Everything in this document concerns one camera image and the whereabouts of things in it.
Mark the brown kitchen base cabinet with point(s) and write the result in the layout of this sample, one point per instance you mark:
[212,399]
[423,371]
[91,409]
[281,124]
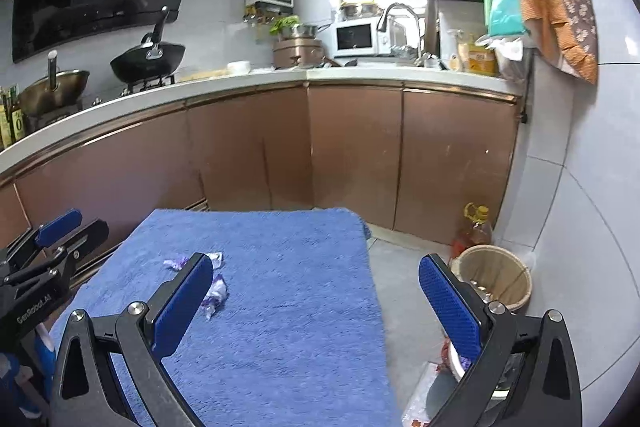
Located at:
[350,157]

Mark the steel bowl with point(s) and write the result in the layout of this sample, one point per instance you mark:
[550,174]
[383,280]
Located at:
[302,31]

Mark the purple and white wrapper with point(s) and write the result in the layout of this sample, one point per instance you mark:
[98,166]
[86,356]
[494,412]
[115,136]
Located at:
[217,292]

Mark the wooden chopping board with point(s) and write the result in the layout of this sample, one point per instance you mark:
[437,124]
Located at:
[205,74]

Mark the gas stove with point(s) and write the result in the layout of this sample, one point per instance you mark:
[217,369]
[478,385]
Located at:
[150,82]

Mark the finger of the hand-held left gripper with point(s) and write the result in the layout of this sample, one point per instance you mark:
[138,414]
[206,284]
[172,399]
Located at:
[90,232]
[60,223]

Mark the wooden bin with clear bag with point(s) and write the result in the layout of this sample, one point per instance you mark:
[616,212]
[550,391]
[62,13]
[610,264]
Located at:
[520,292]

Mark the white bin with black bag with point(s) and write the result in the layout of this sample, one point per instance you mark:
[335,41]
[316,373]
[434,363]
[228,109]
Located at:
[454,357]

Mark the chrome kitchen faucet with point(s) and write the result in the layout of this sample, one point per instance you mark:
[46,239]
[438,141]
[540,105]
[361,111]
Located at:
[400,7]

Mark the oil bottle with yellow cap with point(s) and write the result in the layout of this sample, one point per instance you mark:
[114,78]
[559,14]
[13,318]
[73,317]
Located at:
[475,227]

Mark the white microwave oven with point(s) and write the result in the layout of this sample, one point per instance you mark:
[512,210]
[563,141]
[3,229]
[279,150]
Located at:
[357,37]

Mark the white plastic bag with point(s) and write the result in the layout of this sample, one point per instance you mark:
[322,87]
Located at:
[505,52]

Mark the clear packet with red print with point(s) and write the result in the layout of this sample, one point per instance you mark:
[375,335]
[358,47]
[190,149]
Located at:
[425,392]

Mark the green leafy vegetables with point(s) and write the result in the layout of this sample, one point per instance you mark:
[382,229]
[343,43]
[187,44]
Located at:
[285,24]

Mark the green olive oil bottle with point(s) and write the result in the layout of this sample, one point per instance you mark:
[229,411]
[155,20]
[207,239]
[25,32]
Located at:
[5,122]
[17,122]

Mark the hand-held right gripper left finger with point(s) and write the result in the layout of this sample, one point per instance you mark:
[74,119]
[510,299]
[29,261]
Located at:
[182,302]

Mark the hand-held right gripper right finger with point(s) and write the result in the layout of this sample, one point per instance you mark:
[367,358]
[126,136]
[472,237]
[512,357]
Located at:
[450,307]

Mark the black wok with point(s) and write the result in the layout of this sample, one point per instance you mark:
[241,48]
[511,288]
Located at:
[147,59]

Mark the small white bowl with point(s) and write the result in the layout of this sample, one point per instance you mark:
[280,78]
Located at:
[239,67]

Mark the clear pump bottle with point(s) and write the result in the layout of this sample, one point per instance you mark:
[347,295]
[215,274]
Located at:
[455,52]

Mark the blue fluffy towel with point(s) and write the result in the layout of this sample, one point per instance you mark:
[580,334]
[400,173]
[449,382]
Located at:
[290,307]

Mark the steel pots on microwave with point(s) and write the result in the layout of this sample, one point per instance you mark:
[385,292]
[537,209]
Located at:
[357,9]

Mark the yellow detergent bottle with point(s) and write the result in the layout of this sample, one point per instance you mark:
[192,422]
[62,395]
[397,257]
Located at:
[480,54]

